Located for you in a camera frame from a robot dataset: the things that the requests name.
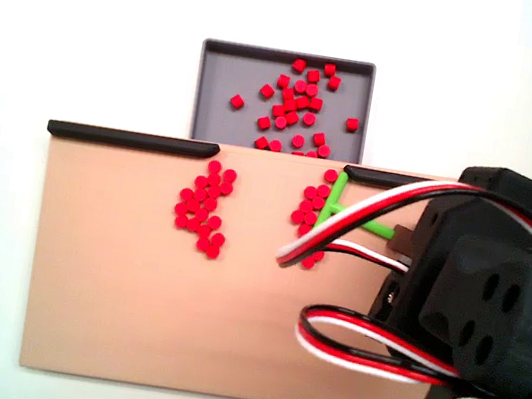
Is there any green pusher with brown handle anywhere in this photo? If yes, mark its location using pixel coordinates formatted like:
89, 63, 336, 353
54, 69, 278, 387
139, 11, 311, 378
310, 168, 422, 258

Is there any beige flat board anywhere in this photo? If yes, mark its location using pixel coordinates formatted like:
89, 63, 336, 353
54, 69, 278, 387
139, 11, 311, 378
12, 113, 464, 399

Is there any black guide rail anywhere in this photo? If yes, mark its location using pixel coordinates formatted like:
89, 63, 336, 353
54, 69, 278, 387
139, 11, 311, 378
342, 163, 462, 201
45, 118, 222, 164

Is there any grey shallow tray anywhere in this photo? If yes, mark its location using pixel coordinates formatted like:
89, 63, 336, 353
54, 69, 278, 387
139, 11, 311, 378
186, 36, 379, 168

